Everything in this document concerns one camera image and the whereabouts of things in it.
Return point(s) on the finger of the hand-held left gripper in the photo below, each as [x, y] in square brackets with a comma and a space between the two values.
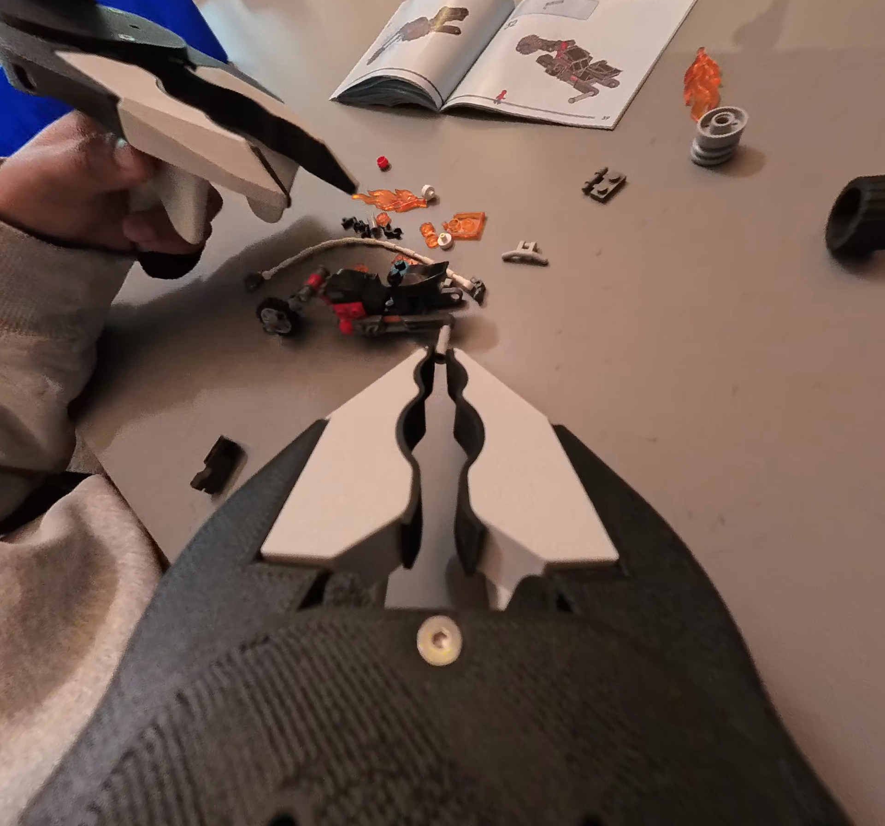
[180, 134]
[242, 90]

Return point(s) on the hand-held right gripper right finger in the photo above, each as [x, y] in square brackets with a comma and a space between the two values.
[546, 494]

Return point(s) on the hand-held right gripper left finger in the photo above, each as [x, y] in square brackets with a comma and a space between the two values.
[339, 494]

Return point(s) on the black bracket piece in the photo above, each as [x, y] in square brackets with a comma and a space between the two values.
[218, 464]

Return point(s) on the black toy motorcycle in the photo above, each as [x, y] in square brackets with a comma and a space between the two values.
[373, 293]

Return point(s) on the person's left forearm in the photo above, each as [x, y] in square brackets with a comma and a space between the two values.
[41, 328]

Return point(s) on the person's left hand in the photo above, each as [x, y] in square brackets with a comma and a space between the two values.
[62, 176]

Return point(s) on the blue storage bin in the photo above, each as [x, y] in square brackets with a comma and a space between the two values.
[152, 3]

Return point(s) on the large orange flame piece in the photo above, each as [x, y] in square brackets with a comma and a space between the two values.
[391, 199]

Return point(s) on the dark grey hinge plate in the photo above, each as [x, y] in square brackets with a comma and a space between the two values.
[605, 185]

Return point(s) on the grey wheel hub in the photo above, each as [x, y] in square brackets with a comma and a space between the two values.
[719, 138]

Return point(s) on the black rubber tyre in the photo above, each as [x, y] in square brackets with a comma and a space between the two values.
[847, 224]

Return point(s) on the open instruction booklet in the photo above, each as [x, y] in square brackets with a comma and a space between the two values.
[643, 31]

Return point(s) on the slim orange flame piece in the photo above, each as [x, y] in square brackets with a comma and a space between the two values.
[704, 83]

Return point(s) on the light grey bracket piece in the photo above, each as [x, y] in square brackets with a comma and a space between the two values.
[525, 255]

